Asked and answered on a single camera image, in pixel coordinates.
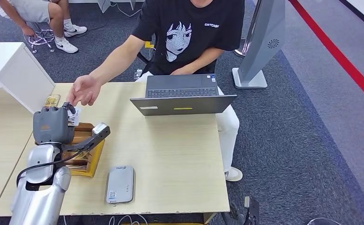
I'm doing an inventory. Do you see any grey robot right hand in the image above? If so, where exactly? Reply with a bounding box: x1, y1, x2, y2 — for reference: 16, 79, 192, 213
221, 201, 246, 225

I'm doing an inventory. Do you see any person's left hand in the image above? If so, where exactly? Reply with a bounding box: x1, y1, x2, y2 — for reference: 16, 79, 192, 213
170, 67, 192, 76

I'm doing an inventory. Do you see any person's right hand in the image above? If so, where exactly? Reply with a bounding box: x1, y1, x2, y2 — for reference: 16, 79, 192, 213
21, 25, 36, 37
66, 74, 102, 107

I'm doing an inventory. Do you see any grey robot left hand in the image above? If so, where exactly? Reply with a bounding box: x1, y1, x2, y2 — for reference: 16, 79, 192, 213
32, 102, 77, 146

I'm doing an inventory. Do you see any white ID card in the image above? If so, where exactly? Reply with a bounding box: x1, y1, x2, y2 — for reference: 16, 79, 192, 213
67, 106, 82, 127

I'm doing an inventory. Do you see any person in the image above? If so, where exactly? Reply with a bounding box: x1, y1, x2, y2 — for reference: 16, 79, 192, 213
66, 0, 246, 183
0, 0, 88, 54

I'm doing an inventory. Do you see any gold patterned card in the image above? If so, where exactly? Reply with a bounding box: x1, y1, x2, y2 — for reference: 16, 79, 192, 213
44, 94, 61, 108

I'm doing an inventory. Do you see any person's left white shoe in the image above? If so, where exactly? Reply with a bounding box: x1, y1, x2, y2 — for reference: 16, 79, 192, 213
224, 167, 244, 183

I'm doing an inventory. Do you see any yellow wooden card box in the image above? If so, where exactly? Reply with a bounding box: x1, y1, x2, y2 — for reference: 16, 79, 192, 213
60, 122, 105, 178

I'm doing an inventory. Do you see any white card reader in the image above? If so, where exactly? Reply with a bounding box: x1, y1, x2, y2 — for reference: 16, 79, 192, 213
105, 165, 135, 205

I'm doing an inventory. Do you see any chrome stool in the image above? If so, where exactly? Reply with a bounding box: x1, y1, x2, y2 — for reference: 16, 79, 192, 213
24, 21, 56, 54

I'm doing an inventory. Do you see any grey laptop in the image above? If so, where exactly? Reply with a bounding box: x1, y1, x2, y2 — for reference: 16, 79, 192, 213
129, 73, 238, 117

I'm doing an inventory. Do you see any black office chair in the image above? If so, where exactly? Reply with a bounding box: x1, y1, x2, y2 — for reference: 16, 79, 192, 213
136, 46, 156, 76

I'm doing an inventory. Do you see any white sneaker black logo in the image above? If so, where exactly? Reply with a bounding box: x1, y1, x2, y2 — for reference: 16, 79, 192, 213
54, 37, 79, 54
63, 24, 88, 38

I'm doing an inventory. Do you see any white cabinet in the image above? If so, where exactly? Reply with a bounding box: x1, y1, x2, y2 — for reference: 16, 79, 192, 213
0, 42, 56, 114

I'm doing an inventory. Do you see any grey standing kiosk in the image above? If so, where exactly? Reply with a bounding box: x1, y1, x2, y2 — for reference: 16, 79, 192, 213
232, 0, 286, 90

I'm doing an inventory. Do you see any clear curved dome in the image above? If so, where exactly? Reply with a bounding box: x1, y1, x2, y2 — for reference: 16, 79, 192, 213
306, 217, 341, 225

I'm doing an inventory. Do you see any red floor tape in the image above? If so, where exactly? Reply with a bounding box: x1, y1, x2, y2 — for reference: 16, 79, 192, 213
289, 0, 364, 110

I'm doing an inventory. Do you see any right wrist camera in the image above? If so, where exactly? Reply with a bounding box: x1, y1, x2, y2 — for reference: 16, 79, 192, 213
243, 195, 260, 225

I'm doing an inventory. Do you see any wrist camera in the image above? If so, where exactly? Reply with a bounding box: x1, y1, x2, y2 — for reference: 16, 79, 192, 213
61, 122, 111, 153
243, 195, 260, 225

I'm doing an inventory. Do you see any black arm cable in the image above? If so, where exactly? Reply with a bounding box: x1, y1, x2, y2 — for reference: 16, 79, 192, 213
15, 150, 83, 187

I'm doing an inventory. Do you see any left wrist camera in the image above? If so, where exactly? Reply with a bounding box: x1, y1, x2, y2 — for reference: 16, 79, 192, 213
61, 122, 111, 153

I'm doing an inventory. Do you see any white cable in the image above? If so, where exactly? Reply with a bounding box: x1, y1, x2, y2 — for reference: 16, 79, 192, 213
110, 1, 142, 18
108, 214, 149, 225

